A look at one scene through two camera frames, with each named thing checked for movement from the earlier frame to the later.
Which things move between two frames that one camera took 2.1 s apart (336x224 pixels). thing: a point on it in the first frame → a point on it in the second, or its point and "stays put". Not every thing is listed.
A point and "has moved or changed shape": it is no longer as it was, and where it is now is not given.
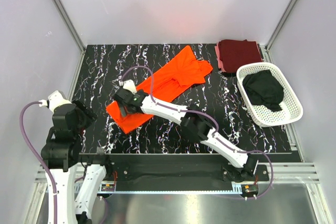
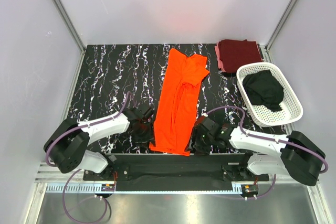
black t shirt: (264, 88) stays put
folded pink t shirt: (221, 64) stays put
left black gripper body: (86, 116) → (145, 134)
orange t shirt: (183, 70) has moved or changed shape
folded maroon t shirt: (235, 53) stays put
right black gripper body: (142, 91) → (202, 143)
